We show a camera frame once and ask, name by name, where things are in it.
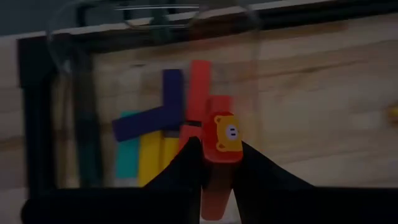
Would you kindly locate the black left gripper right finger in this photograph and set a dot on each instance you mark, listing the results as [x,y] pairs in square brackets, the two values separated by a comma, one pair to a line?
[267,193]

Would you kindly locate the teal long block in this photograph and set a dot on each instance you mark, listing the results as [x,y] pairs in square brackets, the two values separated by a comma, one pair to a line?
[127,155]

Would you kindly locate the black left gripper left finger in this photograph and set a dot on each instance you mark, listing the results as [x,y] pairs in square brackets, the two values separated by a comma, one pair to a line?
[180,189]

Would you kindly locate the clear plastic bin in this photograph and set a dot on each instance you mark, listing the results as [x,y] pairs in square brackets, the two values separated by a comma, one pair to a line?
[248,77]

